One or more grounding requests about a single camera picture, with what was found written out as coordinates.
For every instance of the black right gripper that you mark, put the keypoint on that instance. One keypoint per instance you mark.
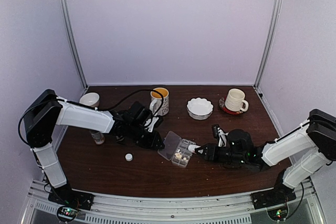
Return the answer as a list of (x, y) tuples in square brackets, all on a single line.
[(211, 149)]

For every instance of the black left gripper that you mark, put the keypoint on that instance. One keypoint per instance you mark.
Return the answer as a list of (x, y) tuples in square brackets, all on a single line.
[(153, 142)]

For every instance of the small white pill bottle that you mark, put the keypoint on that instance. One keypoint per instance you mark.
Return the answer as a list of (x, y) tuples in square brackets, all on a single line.
[(192, 148)]

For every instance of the clear plastic pill organizer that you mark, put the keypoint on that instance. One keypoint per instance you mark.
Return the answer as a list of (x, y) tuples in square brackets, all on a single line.
[(174, 143)]

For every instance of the small white bottle cap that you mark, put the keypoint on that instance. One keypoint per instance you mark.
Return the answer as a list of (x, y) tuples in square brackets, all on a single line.
[(128, 157)]

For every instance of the grey-capped orange label bottle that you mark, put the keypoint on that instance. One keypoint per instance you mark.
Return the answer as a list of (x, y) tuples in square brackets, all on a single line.
[(98, 137)]

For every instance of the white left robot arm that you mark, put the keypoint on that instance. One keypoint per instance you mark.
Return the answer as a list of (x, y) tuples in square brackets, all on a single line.
[(48, 111)]

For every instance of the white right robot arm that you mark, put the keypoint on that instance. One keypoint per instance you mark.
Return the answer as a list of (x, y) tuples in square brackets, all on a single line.
[(316, 135)]

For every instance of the white pills in organizer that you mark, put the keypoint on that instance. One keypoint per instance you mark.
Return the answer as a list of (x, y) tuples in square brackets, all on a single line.
[(181, 156)]

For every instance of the yellow-lined patterned mug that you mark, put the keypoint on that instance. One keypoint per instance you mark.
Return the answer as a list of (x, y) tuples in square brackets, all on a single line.
[(159, 101)]

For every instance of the white scalloped dish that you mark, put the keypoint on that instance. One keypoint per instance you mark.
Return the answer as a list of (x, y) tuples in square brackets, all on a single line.
[(199, 108)]

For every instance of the white ceramic bowl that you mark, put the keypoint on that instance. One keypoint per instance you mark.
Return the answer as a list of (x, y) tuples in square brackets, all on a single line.
[(91, 99)]

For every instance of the red saucer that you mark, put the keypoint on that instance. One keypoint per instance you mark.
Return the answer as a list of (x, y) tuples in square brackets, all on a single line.
[(222, 106)]

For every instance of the white ribbed cup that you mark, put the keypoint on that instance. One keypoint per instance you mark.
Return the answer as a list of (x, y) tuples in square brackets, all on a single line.
[(235, 101)]

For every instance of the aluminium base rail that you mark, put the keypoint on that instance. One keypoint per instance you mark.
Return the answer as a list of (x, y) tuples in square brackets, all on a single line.
[(235, 208)]

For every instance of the aluminium frame post left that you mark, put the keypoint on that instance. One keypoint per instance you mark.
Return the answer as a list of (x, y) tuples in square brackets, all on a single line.
[(72, 44)]

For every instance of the aluminium frame post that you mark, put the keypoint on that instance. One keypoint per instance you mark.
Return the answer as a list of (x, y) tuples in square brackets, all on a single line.
[(269, 40), (72, 44)]

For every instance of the aluminium frame post right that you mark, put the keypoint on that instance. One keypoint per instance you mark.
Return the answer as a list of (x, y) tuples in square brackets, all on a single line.
[(269, 40)]

